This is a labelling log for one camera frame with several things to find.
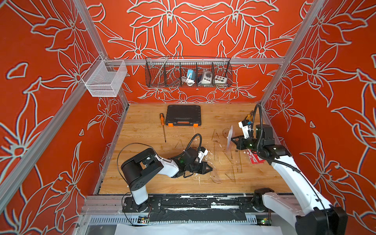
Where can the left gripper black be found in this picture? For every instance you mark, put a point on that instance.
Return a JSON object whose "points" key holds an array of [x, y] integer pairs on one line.
{"points": [[203, 167]]}

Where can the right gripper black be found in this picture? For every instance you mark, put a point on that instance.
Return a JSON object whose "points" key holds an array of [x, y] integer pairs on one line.
{"points": [[240, 144]]}

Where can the clear protractor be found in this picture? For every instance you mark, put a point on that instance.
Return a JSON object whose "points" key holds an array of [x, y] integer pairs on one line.
{"points": [[215, 177], [225, 132]]}

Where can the clear triangle ruler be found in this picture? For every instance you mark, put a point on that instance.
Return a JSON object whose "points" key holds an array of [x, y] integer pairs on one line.
{"points": [[180, 145], [215, 137], [229, 156]]}

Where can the clear straight ruler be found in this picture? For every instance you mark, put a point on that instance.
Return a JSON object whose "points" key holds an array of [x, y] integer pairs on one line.
{"points": [[215, 152], [238, 161]]}

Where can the red ruler set package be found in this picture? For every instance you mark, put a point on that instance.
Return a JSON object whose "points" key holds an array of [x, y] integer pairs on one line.
{"points": [[254, 158], [229, 137]]}

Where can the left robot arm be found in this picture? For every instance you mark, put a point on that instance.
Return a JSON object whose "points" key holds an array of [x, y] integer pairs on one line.
{"points": [[143, 167]]}

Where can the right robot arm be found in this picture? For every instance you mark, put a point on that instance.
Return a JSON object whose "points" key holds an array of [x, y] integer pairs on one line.
{"points": [[314, 214]]}

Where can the black orange tool case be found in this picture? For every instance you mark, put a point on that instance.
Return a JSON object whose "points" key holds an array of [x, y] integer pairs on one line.
{"points": [[183, 115]]}

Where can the white dotted cube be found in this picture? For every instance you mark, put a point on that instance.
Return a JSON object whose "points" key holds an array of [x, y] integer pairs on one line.
{"points": [[220, 80]]}

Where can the white timer device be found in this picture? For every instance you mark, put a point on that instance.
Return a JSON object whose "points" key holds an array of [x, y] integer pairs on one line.
{"points": [[206, 78]]}

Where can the blue white small box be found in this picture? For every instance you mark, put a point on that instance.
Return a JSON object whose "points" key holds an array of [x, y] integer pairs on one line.
{"points": [[191, 75]]}

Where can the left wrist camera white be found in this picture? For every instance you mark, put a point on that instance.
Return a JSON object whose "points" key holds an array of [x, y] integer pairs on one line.
{"points": [[202, 152]]}

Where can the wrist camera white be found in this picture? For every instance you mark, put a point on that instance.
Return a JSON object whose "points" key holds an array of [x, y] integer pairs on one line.
{"points": [[202, 152], [246, 126]]}

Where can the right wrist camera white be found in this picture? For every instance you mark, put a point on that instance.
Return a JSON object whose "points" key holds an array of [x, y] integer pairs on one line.
{"points": [[246, 126]]}

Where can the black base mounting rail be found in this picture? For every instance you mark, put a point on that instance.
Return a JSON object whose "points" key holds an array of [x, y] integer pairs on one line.
{"points": [[195, 208]]}

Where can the orange handled screwdriver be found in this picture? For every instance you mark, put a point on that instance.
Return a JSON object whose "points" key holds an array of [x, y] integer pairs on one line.
{"points": [[162, 119]]}

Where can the black wire wall basket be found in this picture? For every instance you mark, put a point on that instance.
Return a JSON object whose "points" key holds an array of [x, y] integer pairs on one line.
{"points": [[171, 71]]}

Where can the clear plastic wall bin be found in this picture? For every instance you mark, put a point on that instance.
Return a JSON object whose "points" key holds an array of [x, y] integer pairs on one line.
{"points": [[104, 80]]}

